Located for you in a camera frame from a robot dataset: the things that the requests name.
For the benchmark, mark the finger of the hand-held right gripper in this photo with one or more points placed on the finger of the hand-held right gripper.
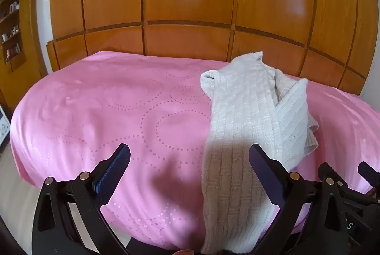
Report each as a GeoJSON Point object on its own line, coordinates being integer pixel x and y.
{"type": "Point", "coordinates": [368, 170]}
{"type": "Point", "coordinates": [328, 170]}

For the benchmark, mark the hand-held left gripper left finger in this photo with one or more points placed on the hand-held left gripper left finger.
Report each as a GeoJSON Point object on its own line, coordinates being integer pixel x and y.
{"type": "Point", "coordinates": [114, 167]}

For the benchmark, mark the white appliance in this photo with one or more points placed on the white appliance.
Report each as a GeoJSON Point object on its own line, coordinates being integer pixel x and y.
{"type": "Point", "coordinates": [3, 127]}

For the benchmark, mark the wall shelf with bottles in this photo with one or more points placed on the wall shelf with bottles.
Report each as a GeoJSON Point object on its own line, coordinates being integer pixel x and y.
{"type": "Point", "coordinates": [12, 31]}

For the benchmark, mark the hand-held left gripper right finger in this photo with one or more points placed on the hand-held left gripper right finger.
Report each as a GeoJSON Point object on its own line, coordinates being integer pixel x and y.
{"type": "Point", "coordinates": [264, 169]}

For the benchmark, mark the wooden panelled wardrobe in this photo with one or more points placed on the wooden panelled wardrobe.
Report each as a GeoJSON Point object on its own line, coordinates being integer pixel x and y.
{"type": "Point", "coordinates": [193, 0]}

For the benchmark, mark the white knitted sweater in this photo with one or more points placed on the white knitted sweater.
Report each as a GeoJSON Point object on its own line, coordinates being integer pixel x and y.
{"type": "Point", "coordinates": [246, 112]}

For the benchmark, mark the pink dotted blanket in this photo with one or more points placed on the pink dotted blanket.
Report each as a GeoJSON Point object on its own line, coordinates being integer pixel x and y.
{"type": "Point", "coordinates": [104, 112]}

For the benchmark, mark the wooden shelf cabinet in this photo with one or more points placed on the wooden shelf cabinet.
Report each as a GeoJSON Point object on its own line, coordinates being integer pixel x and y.
{"type": "Point", "coordinates": [20, 74]}

